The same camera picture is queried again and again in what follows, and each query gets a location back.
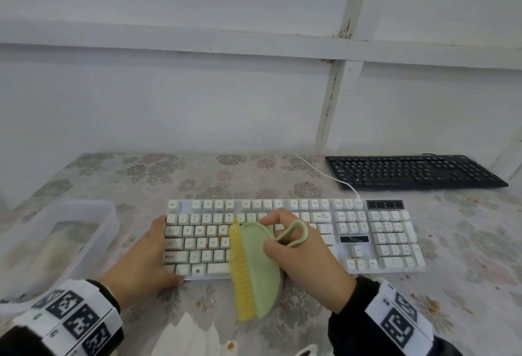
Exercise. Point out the person's left forearm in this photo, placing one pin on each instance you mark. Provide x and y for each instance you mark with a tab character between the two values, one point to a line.
110	294

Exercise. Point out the white marker left wristband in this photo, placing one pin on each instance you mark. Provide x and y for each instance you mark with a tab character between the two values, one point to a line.
69	315

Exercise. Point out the person's left hand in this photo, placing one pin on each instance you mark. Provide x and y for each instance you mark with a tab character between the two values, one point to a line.
138	266

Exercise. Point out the person's right forearm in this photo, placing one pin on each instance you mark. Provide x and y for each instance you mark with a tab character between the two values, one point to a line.
350	327

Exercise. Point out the person's right hand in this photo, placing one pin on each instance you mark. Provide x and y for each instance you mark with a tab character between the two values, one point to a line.
310	270

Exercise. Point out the clear plastic container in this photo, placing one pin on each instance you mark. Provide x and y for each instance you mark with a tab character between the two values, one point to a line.
102	221

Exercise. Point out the white keyboard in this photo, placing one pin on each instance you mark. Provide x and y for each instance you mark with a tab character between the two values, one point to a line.
367	241

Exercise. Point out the white marker right wristband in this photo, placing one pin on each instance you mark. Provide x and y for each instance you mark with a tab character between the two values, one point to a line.
399	315

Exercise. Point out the white wooden frame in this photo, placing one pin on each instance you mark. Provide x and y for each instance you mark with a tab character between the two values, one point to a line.
163	41

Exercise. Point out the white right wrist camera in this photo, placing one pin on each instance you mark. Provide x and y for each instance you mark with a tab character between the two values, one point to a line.
306	351

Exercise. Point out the green brush yellow bristles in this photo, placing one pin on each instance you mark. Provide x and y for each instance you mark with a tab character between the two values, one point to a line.
257	270

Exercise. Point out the white marker wristband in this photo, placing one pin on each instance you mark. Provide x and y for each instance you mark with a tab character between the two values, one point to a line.
399	315
69	315

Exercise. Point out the floral tablecloth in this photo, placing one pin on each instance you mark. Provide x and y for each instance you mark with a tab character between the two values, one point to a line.
461	245

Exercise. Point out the black keyboard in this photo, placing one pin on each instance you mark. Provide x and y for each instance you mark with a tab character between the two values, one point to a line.
412	172

